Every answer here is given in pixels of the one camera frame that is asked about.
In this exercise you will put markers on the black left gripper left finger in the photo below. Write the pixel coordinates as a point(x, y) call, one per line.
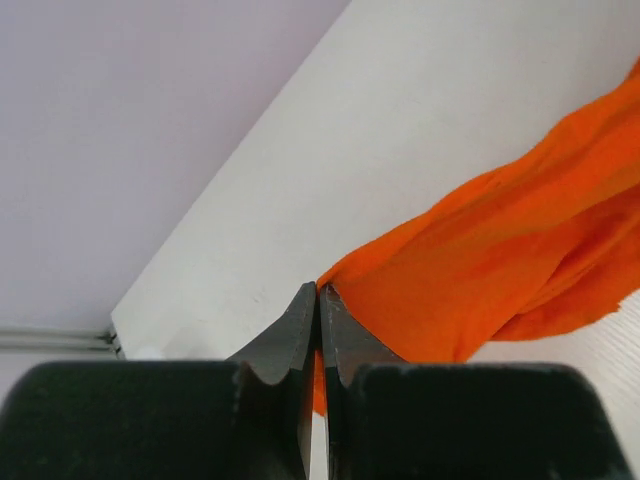
point(273, 412)

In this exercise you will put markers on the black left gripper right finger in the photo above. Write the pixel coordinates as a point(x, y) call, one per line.
point(346, 346)

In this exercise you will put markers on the left aluminium frame post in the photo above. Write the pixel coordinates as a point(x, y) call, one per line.
point(51, 340)

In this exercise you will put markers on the orange t-shirt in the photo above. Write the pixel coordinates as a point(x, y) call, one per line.
point(539, 247)

